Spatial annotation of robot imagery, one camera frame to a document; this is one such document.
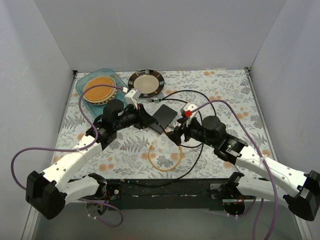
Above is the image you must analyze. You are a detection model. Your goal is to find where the black network switch box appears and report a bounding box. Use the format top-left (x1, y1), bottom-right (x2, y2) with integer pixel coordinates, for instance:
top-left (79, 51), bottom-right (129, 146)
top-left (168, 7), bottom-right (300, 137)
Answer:
top-left (149, 104), bottom-right (178, 135)

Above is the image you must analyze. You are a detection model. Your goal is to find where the yellow ethernet cable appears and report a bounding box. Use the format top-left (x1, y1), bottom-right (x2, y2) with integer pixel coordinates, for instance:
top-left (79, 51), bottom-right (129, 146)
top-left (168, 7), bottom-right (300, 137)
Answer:
top-left (148, 128), bottom-right (185, 173)

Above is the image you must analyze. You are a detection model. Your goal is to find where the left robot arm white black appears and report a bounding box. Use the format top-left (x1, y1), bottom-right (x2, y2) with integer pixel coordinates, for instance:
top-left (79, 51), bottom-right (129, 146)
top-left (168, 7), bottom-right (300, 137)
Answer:
top-left (25, 99), bottom-right (157, 220)

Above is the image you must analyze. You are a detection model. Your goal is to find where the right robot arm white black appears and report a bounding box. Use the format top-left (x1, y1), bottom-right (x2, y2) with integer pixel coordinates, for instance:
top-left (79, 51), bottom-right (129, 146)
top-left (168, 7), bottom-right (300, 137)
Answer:
top-left (167, 116), bottom-right (320, 221)

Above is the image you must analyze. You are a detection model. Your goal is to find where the floral tablecloth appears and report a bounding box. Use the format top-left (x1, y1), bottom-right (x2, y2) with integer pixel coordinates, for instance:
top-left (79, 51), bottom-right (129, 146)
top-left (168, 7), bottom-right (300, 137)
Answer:
top-left (48, 69), bottom-right (280, 180)

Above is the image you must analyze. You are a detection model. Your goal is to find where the dark rimmed ceramic plate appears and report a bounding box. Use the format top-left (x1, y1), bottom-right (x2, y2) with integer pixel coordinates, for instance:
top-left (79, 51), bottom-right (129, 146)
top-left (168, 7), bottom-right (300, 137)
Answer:
top-left (127, 69), bottom-right (165, 98)

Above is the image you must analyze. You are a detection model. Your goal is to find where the orange woven round plate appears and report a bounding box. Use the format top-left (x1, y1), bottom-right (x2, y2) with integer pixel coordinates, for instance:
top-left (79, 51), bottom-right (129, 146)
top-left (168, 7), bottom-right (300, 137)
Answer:
top-left (83, 76), bottom-right (118, 105)

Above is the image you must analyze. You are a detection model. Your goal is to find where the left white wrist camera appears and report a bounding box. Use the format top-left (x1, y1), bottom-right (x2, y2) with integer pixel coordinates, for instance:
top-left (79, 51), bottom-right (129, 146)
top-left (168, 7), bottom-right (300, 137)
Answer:
top-left (124, 88), bottom-right (141, 109)

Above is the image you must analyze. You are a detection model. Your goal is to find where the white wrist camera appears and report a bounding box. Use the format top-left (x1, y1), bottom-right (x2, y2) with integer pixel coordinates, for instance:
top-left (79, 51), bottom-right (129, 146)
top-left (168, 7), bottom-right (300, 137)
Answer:
top-left (124, 88), bottom-right (141, 109)
top-left (181, 103), bottom-right (198, 126)

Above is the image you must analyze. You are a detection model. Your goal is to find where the black cable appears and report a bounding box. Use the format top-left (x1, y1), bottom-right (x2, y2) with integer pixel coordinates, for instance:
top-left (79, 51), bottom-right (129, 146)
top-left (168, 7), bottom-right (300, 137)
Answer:
top-left (119, 90), bottom-right (217, 187)

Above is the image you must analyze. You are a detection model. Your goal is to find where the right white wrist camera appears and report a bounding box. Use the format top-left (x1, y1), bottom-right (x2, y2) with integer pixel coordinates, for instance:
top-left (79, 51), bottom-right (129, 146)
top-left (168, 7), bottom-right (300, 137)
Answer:
top-left (181, 103), bottom-right (198, 126)

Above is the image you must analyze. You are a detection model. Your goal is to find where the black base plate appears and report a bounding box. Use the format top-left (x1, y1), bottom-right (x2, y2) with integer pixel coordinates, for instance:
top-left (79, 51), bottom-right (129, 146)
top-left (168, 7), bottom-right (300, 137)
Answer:
top-left (77, 177), bottom-right (253, 211)

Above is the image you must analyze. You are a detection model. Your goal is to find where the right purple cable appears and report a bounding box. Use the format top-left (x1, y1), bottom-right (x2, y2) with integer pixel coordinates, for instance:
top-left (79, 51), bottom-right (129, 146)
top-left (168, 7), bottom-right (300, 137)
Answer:
top-left (191, 99), bottom-right (280, 240)

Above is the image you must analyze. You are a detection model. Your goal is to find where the purple cable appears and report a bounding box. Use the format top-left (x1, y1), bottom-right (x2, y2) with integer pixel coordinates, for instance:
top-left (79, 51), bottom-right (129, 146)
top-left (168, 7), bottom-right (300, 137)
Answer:
top-left (11, 84), bottom-right (128, 228)
top-left (191, 99), bottom-right (280, 240)

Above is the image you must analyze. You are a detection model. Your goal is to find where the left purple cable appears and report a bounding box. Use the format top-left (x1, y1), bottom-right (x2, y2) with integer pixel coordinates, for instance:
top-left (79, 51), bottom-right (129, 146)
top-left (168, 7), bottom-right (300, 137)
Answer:
top-left (11, 84), bottom-right (128, 228)

